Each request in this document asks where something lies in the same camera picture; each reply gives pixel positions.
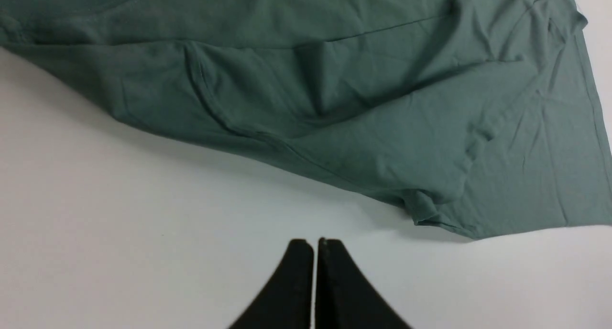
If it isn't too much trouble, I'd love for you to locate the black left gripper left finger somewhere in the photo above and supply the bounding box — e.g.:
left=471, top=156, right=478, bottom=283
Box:
left=231, top=239, right=314, bottom=329

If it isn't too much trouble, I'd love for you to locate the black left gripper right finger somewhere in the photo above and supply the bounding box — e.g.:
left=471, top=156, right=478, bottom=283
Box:
left=315, top=238, right=410, bottom=329

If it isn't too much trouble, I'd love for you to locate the green long-sleeve shirt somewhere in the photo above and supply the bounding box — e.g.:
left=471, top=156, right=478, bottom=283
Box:
left=1, top=0, right=611, bottom=239

